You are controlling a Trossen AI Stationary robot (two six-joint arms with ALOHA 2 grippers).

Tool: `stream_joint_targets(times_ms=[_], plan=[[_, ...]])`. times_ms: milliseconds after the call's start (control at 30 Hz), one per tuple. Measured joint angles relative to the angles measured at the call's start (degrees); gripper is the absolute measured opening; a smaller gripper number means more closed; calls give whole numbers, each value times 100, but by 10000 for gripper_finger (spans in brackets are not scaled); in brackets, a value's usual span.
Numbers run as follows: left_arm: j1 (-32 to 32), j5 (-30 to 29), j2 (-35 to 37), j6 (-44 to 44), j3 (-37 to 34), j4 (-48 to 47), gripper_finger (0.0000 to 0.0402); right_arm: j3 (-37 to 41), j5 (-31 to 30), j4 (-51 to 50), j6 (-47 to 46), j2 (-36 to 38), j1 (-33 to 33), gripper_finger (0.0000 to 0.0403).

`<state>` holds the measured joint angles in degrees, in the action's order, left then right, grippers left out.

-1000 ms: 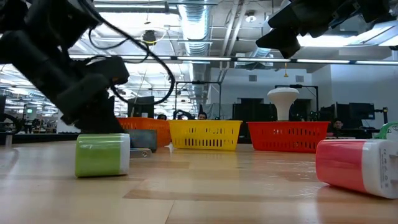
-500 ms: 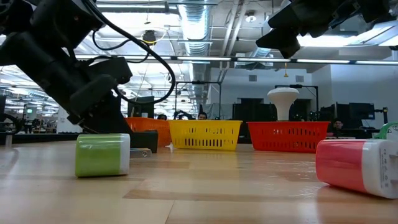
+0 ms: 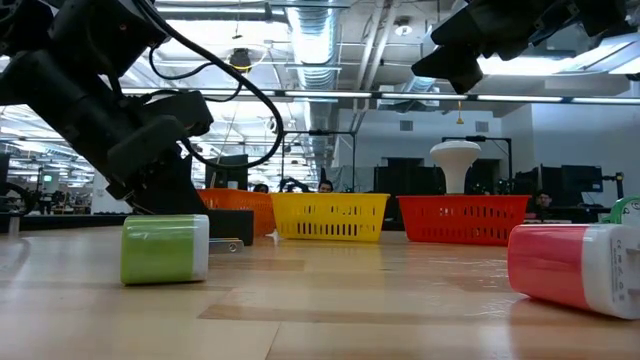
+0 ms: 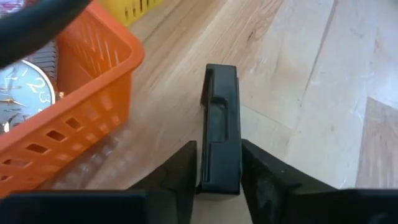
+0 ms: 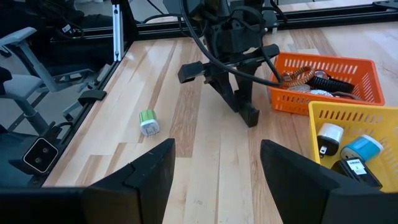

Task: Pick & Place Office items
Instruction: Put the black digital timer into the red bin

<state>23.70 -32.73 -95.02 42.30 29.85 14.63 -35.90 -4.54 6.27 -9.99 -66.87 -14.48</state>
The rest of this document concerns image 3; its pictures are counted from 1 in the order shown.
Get white mushroom lamp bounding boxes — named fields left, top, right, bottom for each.
left=429, top=139, right=483, bottom=196

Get black aluminium table frame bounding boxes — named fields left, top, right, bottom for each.
left=0, top=212, right=132, bottom=236

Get black monitors on desk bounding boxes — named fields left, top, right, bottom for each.
left=514, top=164, right=605, bottom=207

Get orange plastic basket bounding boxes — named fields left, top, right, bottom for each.
left=197, top=187, right=277, bottom=238

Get black background rig frame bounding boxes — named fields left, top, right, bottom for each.
left=442, top=134, right=514, bottom=194
left=280, top=129, right=357, bottom=194

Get pink USB charger cube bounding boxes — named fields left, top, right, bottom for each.
left=506, top=222, right=640, bottom=321

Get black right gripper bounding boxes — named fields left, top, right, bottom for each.
left=410, top=0, right=591, bottom=95

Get green wristwatch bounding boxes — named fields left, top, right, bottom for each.
left=599, top=194, right=640, bottom=227

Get green USB charger cube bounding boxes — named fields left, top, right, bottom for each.
left=119, top=213, right=211, bottom=287

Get black rectangular device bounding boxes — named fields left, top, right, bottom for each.
left=207, top=209, right=255, bottom=255

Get yellow plastic basket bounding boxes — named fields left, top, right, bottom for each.
left=269, top=191, right=392, bottom=243

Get black ceiling spotlight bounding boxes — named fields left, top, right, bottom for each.
left=228, top=47, right=253, bottom=74

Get white round column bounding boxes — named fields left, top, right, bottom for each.
left=91, top=172, right=132, bottom=215

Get black computer monitor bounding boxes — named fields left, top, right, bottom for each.
left=204, top=153, right=250, bottom=191

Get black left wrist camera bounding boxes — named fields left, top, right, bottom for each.
left=130, top=91, right=215, bottom=139

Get red plastic basket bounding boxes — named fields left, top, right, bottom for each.
left=397, top=194, right=532, bottom=248

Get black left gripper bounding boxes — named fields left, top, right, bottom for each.
left=0, top=49, right=209, bottom=216

